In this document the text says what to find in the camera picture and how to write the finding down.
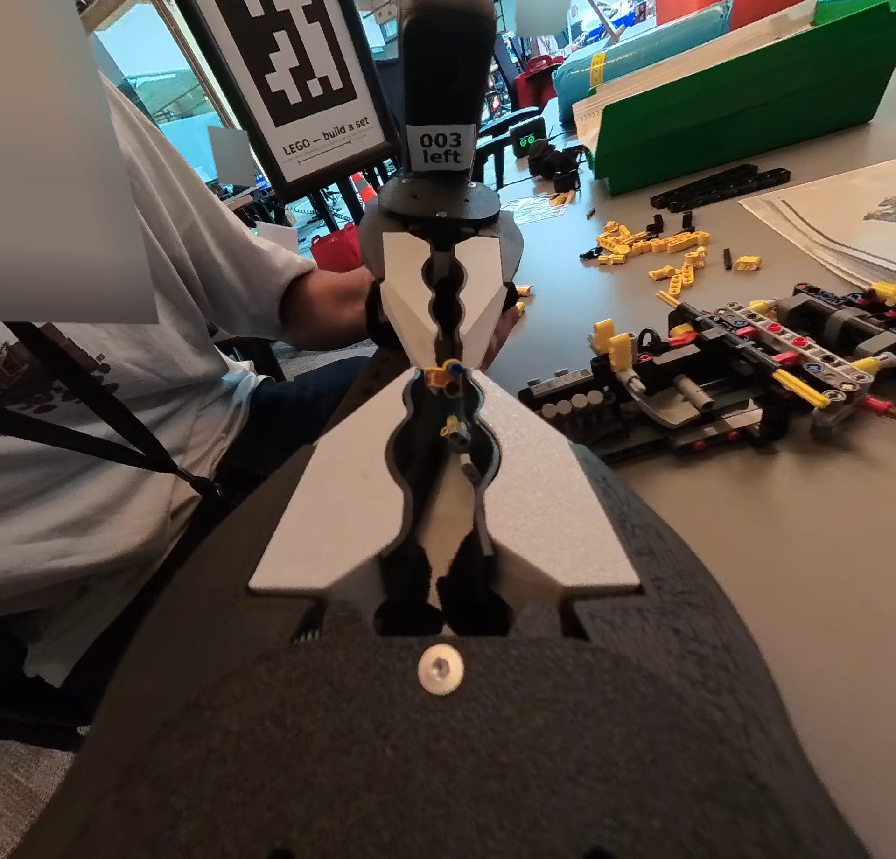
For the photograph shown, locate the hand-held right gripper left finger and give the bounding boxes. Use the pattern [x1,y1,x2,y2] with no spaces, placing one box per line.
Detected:
[248,366,426,611]

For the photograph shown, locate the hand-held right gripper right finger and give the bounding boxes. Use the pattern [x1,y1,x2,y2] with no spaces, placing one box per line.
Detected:
[465,368,642,601]

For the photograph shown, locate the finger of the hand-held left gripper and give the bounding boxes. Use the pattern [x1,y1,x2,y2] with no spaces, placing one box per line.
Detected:
[447,235,508,370]
[380,231,449,370]

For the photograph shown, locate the toy brick car chassis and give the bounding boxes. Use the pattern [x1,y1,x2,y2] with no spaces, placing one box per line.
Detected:
[422,281,896,468]

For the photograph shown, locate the person's left forearm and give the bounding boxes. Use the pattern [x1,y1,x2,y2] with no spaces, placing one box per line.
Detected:
[280,267,379,349]

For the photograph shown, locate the person's left hand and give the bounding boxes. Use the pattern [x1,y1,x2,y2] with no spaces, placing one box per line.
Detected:
[476,291,524,372]

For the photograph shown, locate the clear plastic bag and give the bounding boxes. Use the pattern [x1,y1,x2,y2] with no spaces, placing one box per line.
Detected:
[498,190,576,229]

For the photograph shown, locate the black office chair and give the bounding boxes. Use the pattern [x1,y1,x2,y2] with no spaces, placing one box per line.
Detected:
[483,103,543,174]

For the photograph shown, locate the small black green-eyed toy robot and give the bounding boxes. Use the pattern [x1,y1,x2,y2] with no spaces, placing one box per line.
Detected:
[509,117,547,161]

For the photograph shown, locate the person's blue jeans leg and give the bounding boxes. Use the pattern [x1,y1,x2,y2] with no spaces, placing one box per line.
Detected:
[213,337,375,468]

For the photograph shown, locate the black toy tyres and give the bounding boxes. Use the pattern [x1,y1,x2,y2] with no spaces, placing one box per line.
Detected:
[527,141,585,195]

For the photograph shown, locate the scattered yellow toy beams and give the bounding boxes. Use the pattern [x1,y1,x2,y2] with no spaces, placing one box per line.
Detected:
[580,220,711,296]

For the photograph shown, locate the teal rolled mat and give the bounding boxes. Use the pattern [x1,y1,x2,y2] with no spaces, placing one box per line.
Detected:
[552,0,734,107]

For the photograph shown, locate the white printed t-shirt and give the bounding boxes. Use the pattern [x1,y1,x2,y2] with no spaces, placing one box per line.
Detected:
[0,68,319,688]

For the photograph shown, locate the framed marker sign on stand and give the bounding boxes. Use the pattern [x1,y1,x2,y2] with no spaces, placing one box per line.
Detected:
[155,0,401,244]

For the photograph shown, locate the stack of long black beams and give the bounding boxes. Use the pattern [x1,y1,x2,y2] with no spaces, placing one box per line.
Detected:
[649,163,794,215]

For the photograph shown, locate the green plastic bin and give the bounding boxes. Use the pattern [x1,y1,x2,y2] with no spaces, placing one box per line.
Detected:
[583,0,896,198]

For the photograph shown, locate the building instruction book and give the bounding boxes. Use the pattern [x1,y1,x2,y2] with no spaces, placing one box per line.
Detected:
[738,159,896,292]

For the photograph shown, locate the black lanyard strap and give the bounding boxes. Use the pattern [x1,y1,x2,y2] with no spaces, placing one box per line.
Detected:
[0,321,219,506]

